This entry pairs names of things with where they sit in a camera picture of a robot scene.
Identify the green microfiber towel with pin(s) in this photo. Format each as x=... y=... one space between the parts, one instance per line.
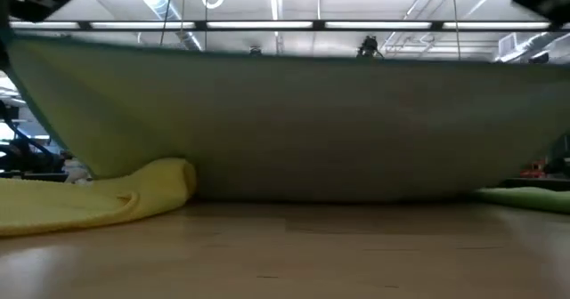
x=525 y=199

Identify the black ceiling device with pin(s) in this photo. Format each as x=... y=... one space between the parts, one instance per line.
x=539 y=56

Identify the yellow microfiber towel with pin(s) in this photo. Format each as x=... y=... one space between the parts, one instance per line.
x=67 y=201

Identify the black round camera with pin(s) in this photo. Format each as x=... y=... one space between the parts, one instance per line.
x=255 y=50

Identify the black mounted camera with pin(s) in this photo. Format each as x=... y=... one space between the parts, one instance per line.
x=368 y=45

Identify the red storage bins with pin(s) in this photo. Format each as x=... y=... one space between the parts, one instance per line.
x=532 y=170

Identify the black bar with light strips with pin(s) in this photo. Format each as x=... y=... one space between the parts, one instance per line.
x=142 y=25

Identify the blue microfiber towel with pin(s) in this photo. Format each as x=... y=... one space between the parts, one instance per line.
x=285 y=125

